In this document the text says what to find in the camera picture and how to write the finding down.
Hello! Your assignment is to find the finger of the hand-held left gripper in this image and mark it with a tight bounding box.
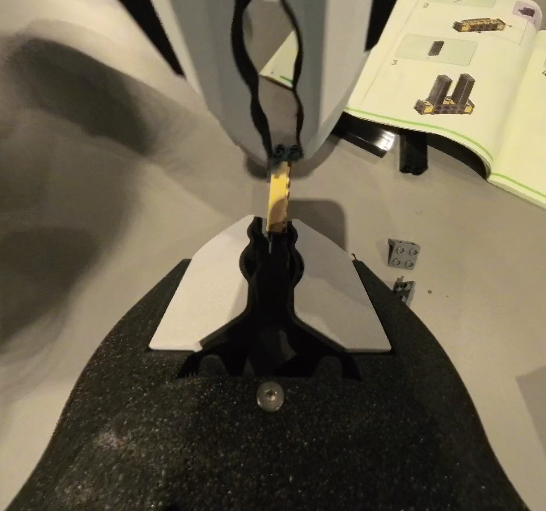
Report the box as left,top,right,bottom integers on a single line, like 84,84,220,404
276,0,382,156
135,0,274,167

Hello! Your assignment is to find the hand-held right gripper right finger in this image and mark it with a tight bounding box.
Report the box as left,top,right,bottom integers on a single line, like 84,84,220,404
293,219,393,353

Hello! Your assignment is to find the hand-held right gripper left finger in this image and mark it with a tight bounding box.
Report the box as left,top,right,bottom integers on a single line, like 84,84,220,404
148,216,257,351

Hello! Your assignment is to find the dark grey bracket brick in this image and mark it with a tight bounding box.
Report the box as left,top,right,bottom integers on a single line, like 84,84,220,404
393,277,416,306
270,144,303,164
387,239,422,270

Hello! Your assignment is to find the yellow long brick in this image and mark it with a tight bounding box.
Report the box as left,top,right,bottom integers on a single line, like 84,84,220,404
265,163,294,234

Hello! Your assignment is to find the black long brick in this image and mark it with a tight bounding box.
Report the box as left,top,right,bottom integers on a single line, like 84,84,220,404
400,131,428,175
341,116,399,159

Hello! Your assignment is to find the pale green instruction booklet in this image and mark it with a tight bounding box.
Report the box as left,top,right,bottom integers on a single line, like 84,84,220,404
260,0,546,204

